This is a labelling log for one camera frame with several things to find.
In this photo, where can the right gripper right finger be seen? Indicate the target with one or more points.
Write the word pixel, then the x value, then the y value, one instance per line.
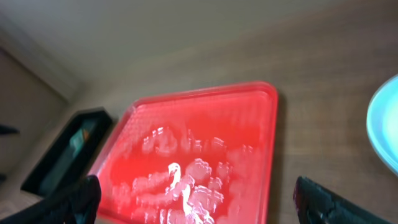
pixel 316 204

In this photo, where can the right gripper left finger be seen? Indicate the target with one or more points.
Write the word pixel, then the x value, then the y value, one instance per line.
pixel 77 204

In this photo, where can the light blue plate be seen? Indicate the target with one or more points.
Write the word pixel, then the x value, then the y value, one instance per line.
pixel 381 123

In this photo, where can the black water tray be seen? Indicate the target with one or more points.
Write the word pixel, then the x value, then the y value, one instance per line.
pixel 70 154

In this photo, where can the red plastic serving tray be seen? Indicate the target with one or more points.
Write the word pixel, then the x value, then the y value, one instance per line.
pixel 202 156

